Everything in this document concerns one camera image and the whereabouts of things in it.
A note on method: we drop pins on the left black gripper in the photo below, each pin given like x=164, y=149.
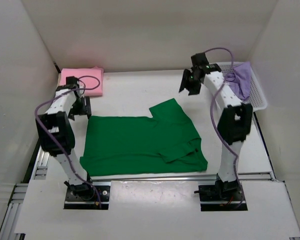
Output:
x=83, y=111

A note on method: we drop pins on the white front cover board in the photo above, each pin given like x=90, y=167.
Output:
x=157, y=211

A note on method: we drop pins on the aluminium frame rail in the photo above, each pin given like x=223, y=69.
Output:
x=20, y=155

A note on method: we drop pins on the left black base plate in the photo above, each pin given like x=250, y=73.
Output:
x=85, y=193

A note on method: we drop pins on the green t shirt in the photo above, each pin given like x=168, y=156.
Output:
x=166, y=142

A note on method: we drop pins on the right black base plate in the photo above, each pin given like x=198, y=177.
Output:
x=209, y=193

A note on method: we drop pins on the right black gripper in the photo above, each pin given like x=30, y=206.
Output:
x=185, y=83

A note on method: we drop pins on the white plastic basket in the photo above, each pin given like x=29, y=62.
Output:
x=256, y=98

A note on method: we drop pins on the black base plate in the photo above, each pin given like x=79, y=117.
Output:
x=85, y=193
x=209, y=193

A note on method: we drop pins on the pink t shirt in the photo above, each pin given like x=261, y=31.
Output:
x=89, y=79

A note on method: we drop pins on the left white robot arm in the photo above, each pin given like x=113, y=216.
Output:
x=56, y=135

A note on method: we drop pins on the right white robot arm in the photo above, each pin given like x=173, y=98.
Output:
x=232, y=127

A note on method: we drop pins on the lilac t shirt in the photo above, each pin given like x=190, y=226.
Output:
x=240, y=80

